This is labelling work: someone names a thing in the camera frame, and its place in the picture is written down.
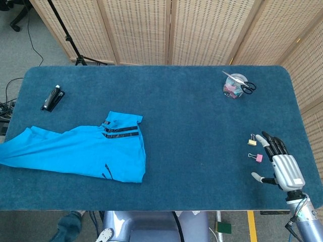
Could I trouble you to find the tangled black cable bundle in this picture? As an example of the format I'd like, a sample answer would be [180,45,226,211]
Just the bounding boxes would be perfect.
[0,77,24,123]

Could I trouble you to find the black tripod stand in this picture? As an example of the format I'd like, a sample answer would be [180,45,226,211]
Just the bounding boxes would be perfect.
[46,0,108,67]

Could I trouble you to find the wicker folding screen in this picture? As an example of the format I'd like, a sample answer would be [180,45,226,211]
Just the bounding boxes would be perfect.
[29,0,323,152]

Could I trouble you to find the black handled scissors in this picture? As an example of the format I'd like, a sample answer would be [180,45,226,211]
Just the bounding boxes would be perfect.
[222,71,257,95]

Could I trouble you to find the white metal bracket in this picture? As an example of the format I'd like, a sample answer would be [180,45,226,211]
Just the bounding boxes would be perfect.
[95,227,115,242]

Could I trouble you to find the black stapler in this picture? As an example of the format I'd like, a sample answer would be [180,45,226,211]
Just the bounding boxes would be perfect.
[40,85,66,113]

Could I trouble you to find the green block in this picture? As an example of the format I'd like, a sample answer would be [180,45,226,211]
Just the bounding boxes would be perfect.
[214,221,232,234]

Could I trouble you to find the dark blue table cover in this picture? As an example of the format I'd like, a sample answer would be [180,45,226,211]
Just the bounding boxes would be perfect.
[0,65,315,211]

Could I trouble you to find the thin black floor cable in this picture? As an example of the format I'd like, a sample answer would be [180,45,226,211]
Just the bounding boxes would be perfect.
[26,10,44,67]

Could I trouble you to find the black office chair base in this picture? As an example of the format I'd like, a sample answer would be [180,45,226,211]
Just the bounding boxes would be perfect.
[0,0,32,32]

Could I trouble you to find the pink binder clip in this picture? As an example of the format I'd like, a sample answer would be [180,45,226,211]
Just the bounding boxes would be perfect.
[248,152,264,163]

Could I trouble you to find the grey-purple robot torso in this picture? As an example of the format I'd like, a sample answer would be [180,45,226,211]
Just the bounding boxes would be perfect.
[102,210,210,242]

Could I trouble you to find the light blue printed T-shirt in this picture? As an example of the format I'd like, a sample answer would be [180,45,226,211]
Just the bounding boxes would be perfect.
[0,110,147,184]

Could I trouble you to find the silver metal pole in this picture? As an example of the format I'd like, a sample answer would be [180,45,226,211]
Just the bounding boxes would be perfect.
[215,211,225,242]

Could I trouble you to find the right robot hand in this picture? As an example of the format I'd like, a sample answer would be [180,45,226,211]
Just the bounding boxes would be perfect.
[251,131,306,192]

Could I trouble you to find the person's foot in teal sock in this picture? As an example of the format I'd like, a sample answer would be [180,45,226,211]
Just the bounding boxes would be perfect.
[49,211,85,242]

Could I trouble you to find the clear jar of binder clips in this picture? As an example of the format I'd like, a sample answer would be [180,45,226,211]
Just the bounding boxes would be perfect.
[223,73,247,100]

